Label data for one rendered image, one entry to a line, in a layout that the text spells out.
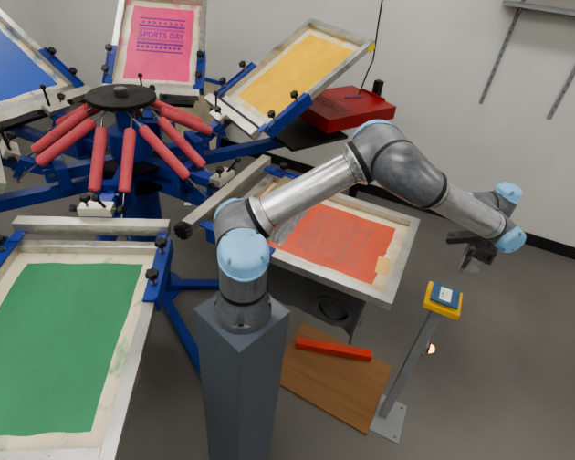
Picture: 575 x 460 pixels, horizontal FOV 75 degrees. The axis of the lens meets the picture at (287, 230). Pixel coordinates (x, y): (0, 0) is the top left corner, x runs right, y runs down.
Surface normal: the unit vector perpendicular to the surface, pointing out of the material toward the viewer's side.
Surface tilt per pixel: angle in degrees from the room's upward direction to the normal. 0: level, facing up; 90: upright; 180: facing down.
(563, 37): 90
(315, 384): 0
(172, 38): 32
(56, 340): 0
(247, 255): 8
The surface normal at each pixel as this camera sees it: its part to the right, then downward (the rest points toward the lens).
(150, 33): 0.11, -0.33
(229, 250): 0.11, -0.69
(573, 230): -0.43, 0.54
